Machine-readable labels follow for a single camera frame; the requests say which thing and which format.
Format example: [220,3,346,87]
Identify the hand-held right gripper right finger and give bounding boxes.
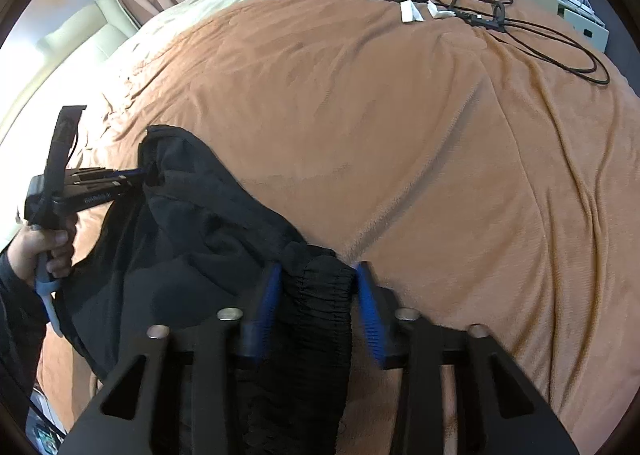
[352,261,581,455]

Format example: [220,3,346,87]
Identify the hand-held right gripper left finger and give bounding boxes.
[62,262,283,455]

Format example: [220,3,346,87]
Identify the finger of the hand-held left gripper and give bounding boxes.
[72,166,152,188]

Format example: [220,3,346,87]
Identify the black pants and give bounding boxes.
[52,124,357,455]

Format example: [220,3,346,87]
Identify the person's left hand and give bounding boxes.
[6,221,79,288]

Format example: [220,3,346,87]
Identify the cream padded bench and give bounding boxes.
[37,0,142,66]

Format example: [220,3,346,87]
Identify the orange fleece blanket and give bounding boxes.
[35,0,640,441]

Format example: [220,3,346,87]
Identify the cream nightstand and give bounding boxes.
[515,0,611,54]

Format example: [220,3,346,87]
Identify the long black cable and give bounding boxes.
[412,0,612,86]

